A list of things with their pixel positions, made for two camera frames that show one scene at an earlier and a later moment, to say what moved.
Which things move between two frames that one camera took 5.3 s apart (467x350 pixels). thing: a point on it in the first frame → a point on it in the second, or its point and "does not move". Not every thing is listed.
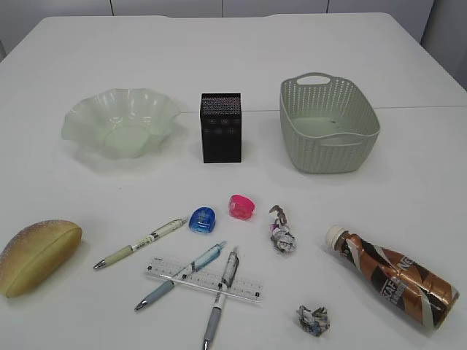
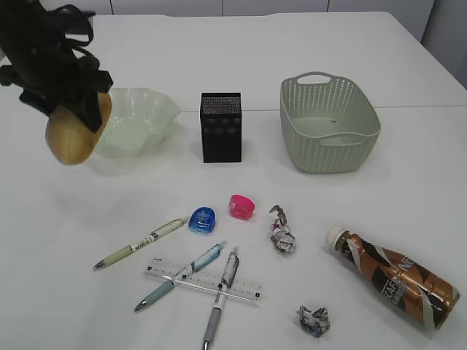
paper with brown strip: [282, 235] does not move
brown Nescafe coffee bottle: [406, 289] does not move
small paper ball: [316, 323] does not move
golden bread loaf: [33, 252] → [71, 138]
